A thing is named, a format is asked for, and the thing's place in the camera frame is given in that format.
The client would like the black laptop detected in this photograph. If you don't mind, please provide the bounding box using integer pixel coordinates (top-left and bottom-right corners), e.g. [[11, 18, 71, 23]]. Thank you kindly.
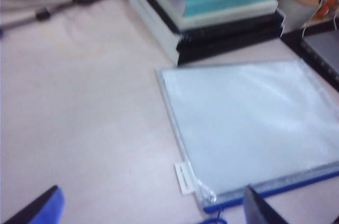
[[280, 22, 339, 92]]

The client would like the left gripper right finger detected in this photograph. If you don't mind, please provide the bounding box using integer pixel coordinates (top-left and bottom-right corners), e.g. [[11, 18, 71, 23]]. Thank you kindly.
[[243, 184, 289, 224]]

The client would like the plain white cup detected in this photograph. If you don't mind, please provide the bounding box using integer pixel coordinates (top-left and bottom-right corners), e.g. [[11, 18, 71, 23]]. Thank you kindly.
[[278, 0, 326, 31]]

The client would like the white book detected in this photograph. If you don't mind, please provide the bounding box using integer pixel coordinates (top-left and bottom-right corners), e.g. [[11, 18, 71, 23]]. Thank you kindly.
[[144, 0, 279, 30]]

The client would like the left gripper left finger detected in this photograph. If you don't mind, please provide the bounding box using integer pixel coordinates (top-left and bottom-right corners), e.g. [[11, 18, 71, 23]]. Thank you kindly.
[[0, 185, 64, 224]]

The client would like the transparent file bag blue zipper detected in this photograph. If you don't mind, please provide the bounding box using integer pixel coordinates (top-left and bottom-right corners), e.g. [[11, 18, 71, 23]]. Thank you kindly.
[[155, 59, 339, 224]]

